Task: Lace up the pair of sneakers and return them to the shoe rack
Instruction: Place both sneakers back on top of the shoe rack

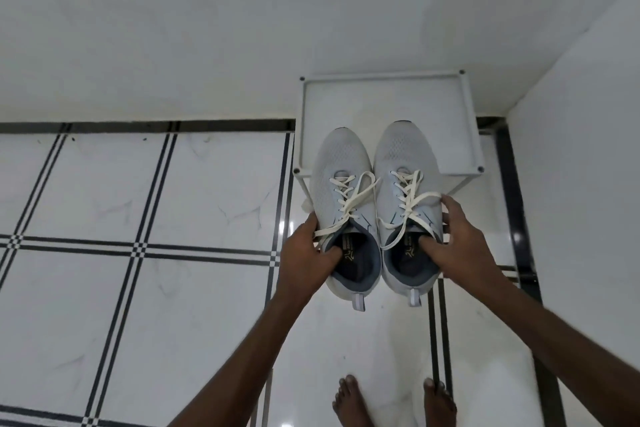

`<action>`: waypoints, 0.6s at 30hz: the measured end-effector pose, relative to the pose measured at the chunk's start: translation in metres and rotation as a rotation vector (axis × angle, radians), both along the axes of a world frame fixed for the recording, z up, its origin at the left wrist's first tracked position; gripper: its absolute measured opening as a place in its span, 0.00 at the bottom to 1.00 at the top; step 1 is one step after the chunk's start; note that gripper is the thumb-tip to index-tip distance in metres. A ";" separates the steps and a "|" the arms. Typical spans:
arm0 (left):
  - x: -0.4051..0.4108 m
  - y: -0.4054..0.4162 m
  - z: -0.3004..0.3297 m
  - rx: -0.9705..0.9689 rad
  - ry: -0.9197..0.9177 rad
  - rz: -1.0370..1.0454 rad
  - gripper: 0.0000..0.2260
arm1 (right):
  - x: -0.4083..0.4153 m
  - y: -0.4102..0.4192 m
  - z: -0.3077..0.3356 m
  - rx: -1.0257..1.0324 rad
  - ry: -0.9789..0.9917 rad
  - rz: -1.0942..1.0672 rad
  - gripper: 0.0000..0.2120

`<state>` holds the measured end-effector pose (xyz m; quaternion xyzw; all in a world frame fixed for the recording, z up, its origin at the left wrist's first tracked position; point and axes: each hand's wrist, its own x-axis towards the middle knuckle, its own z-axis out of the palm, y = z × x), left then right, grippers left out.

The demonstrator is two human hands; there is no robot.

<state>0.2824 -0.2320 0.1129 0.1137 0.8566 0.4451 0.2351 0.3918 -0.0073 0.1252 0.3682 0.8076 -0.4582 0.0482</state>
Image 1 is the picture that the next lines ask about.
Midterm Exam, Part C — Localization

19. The grey sneaker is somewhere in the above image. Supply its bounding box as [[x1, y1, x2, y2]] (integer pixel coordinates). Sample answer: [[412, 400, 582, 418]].
[[372, 119, 449, 308], [309, 127, 384, 313]]

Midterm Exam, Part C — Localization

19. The white shoe rack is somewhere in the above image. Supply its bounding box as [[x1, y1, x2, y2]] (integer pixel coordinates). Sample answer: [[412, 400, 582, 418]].
[[292, 69, 487, 216]]

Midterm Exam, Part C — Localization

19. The person's right hand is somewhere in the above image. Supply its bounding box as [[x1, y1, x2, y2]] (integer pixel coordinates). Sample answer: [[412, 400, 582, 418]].
[[417, 194, 507, 294]]

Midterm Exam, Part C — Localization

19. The person's foot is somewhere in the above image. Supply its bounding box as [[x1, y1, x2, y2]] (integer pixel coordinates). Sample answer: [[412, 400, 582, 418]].
[[423, 378, 459, 427], [332, 374, 375, 427]]

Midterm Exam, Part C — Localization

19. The person's left forearm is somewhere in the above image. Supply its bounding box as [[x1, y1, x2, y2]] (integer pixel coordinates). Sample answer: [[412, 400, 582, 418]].
[[167, 285, 312, 427]]

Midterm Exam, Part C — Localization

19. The person's right foot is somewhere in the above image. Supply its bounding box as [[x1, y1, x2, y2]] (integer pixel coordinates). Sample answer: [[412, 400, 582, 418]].
[[423, 378, 459, 427]]

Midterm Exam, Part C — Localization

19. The person's right forearm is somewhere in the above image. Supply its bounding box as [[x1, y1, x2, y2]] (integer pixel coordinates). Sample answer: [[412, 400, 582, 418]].
[[479, 271, 640, 427]]

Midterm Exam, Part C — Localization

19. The person's left hand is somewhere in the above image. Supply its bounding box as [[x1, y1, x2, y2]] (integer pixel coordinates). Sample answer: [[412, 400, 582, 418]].
[[275, 212, 345, 304]]

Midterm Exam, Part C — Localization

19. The person's left foot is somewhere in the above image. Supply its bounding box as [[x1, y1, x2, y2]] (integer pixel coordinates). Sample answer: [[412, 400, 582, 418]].
[[332, 374, 375, 427]]

